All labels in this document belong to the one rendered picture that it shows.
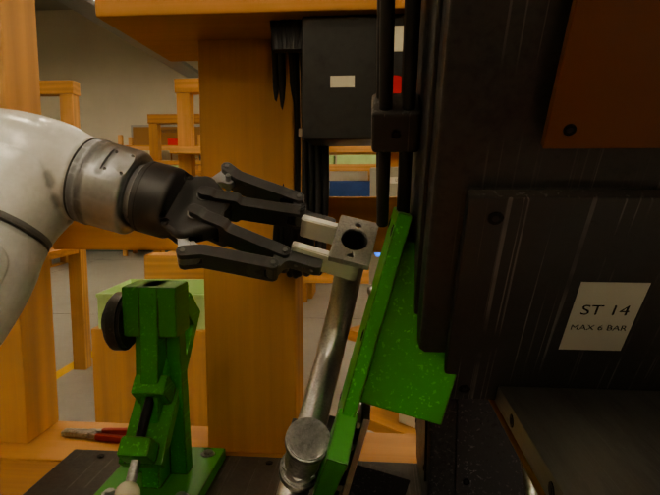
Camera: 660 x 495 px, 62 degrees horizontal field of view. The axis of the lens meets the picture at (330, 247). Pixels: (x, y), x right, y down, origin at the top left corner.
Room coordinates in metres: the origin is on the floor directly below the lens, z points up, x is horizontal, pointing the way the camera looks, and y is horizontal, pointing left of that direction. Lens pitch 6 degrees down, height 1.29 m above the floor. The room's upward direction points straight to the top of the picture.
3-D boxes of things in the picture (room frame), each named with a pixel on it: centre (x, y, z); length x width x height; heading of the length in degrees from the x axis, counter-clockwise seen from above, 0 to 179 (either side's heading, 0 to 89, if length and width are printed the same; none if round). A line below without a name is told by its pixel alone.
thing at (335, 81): (0.75, -0.05, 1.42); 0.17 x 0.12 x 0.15; 85
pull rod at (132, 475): (0.61, 0.23, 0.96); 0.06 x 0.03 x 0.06; 175
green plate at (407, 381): (0.48, -0.07, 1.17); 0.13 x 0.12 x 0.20; 85
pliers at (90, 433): (0.87, 0.37, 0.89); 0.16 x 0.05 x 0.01; 83
